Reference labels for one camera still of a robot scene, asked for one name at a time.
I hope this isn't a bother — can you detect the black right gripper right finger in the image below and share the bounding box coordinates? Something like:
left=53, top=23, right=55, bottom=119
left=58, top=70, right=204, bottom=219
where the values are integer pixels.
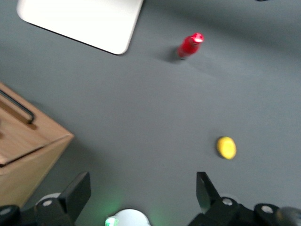
left=187, top=171, right=257, bottom=226

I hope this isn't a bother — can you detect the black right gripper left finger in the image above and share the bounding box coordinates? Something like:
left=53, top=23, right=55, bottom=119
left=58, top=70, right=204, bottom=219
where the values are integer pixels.
left=34, top=171, right=92, bottom=226

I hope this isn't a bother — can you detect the oak wooden drawer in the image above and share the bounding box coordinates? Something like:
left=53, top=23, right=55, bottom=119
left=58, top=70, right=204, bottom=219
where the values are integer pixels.
left=0, top=82, right=74, bottom=167

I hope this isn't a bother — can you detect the oak wooden cabinet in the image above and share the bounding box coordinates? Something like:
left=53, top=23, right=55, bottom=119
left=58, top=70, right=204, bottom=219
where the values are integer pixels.
left=0, top=135, right=75, bottom=208

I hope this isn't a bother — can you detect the yellow lemon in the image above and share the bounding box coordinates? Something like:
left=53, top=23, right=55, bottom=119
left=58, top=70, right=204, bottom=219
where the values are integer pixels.
left=216, top=136, right=237, bottom=161

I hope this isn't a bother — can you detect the red bottle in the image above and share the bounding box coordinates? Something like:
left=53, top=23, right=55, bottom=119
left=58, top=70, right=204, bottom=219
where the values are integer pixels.
left=175, top=32, right=205, bottom=60

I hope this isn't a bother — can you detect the beige rectangular tray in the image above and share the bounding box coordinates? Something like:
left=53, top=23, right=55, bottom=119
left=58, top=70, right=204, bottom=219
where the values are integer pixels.
left=16, top=0, right=145, bottom=56

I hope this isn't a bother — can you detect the black metal drawer handle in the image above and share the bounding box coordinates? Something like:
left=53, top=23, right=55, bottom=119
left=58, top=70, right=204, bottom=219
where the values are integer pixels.
left=0, top=90, right=35, bottom=125

